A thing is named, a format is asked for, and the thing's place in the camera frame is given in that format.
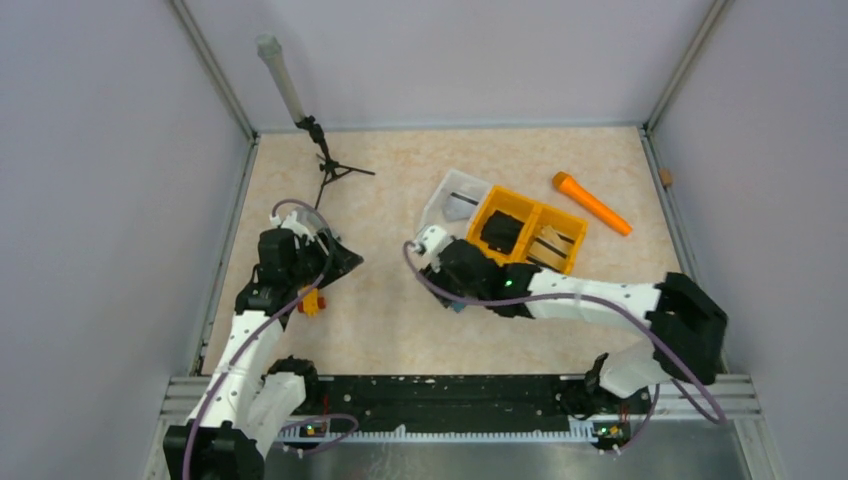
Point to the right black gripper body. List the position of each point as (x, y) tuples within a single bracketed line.
[(446, 280)]

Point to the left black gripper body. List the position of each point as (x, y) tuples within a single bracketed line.
[(306, 269)]

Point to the gold credit card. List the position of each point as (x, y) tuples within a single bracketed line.
[(550, 248)]

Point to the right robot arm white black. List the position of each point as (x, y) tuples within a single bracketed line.
[(681, 327)]

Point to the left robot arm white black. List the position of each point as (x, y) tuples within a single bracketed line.
[(232, 428)]

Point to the small yellow red toy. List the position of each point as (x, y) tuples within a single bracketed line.
[(312, 304)]

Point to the black block in bin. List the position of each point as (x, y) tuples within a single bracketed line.
[(501, 231)]

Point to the black mini tripod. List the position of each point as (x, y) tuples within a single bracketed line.
[(332, 169)]

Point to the white plastic tray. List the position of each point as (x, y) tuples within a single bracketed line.
[(454, 180)]

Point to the yellow two-compartment bin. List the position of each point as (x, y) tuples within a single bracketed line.
[(534, 214)]

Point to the grey tube on tripod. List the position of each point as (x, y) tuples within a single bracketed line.
[(269, 50)]

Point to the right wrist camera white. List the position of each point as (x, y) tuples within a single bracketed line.
[(431, 240)]

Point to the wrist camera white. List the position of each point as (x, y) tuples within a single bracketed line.
[(431, 240), (302, 222)]

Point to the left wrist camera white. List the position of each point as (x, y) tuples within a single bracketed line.
[(302, 222)]

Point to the orange plastic cone handle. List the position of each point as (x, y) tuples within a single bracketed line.
[(570, 187)]

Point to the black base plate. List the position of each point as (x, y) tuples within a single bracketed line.
[(465, 403)]

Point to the small brown wall knob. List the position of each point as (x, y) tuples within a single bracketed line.
[(665, 177)]

